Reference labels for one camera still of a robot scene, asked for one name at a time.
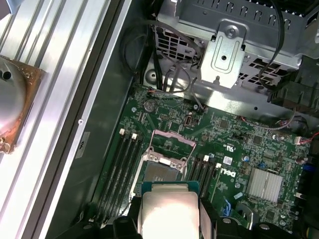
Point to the silver chipset heatsink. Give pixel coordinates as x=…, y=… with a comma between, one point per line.
x=264, y=184

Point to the black USB port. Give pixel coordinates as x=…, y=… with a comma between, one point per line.
x=188, y=122

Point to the black PC case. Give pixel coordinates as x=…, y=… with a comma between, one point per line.
x=112, y=74

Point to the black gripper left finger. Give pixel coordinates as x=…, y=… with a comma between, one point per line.
x=124, y=229

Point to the silver coin battery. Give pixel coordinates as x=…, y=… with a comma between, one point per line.
x=151, y=105

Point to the blue silver capacitor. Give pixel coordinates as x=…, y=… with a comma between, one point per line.
x=246, y=158

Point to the green motherboard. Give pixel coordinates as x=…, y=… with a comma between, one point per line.
x=224, y=139

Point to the CPU socket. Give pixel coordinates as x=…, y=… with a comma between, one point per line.
x=159, y=171

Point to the brown base plate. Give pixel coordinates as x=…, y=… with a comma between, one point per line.
x=37, y=79

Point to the pale blue slot latch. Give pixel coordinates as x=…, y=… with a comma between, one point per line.
x=226, y=206

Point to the black RAM slot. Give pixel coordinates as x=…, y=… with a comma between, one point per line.
x=208, y=175
x=106, y=174
x=202, y=174
x=114, y=174
x=128, y=174
x=121, y=174
x=194, y=174

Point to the metal drive cage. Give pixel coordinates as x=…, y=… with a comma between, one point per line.
x=179, y=10

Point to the silver metal bracket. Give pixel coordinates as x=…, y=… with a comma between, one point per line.
x=224, y=69

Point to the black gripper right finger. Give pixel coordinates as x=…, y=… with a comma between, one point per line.
x=229, y=230

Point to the metal socket cover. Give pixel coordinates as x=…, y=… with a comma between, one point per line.
x=174, y=137

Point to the silver CPU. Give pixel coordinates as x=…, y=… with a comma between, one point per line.
x=169, y=211

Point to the metal locking lever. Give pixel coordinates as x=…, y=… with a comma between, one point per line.
x=186, y=173
x=126, y=208

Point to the black plastic block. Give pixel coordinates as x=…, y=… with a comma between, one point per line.
x=299, y=84

